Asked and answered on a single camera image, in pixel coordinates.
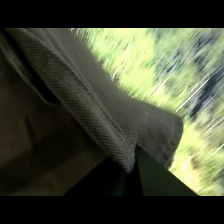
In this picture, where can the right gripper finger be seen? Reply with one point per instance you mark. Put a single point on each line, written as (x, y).
(103, 181)

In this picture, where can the grey-brown garment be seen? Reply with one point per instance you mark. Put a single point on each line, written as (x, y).
(66, 100)

